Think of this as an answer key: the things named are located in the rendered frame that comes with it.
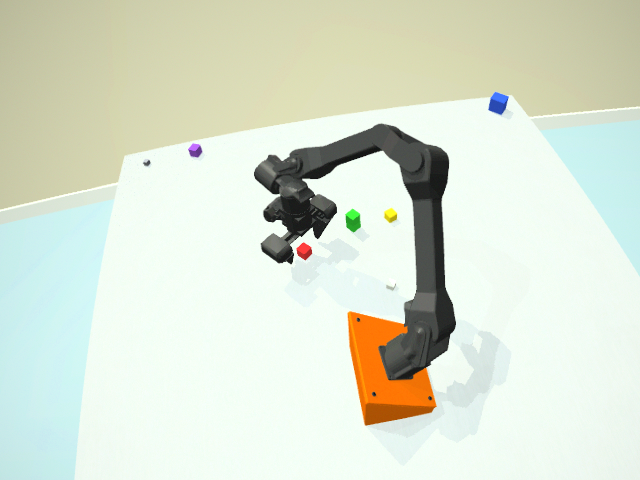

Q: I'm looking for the blue cube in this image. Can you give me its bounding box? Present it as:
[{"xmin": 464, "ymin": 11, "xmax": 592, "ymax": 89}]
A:
[{"xmin": 488, "ymin": 92, "xmax": 509, "ymax": 115}]

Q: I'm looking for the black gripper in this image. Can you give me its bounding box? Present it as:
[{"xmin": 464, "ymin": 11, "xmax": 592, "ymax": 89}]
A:
[{"xmin": 260, "ymin": 194, "xmax": 337, "ymax": 265}]

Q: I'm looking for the green block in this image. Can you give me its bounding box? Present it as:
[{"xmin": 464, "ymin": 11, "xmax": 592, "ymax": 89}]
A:
[
  {"xmin": 346, "ymin": 221, "xmax": 361, "ymax": 233},
  {"xmin": 345, "ymin": 209, "xmax": 361, "ymax": 226}
]

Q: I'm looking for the small yellow block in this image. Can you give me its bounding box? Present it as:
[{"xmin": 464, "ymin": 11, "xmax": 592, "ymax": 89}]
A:
[{"xmin": 384, "ymin": 207, "xmax": 397, "ymax": 223}]

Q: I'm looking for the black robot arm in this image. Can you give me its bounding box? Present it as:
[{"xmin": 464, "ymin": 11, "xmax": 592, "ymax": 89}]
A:
[{"xmin": 254, "ymin": 123, "xmax": 456, "ymax": 381}]

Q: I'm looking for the small purple block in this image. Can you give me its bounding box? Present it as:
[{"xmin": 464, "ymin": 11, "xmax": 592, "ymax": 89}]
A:
[{"xmin": 188, "ymin": 143, "xmax": 202, "ymax": 158}]

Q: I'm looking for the red block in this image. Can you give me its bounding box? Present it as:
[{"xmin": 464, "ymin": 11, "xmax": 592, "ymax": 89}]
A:
[{"xmin": 296, "ymin": 242, "xmax": 312, "ymax": 261}]

